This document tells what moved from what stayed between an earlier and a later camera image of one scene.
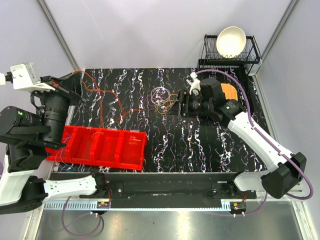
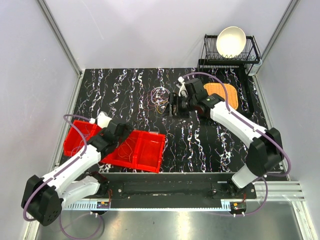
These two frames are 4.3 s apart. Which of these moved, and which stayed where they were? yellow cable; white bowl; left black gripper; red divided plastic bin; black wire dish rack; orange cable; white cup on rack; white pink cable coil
Moved: left black gripper; orange cable; red divided plastic bin
Stayed: white pink cable coil; white bowl; black wire dish rack; yellow cable; white cup on rack
